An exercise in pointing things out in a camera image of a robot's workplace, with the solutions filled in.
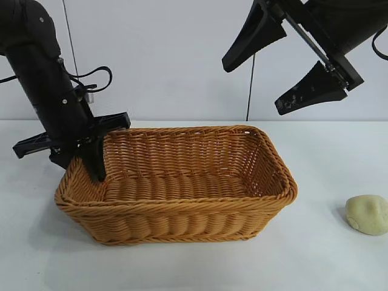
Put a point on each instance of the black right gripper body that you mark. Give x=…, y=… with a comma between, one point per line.
x=342, y=21

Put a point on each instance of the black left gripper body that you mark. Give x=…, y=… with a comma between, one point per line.
x=66, y=121

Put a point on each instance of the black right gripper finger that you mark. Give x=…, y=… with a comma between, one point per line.
x=313, y=89
x=257, y=39

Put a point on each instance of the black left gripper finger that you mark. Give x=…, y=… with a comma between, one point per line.
x=65, y=157
x=96, y=160

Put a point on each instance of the woven tan wicker basket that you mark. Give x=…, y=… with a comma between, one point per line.
x=182, y=218

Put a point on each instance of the pale yellow egg yolk pastry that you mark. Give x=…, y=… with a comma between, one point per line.
x=366, y=216

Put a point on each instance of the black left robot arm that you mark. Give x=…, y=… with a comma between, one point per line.
x=30, y=36

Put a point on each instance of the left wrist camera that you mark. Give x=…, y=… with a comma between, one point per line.
x=86, y=97

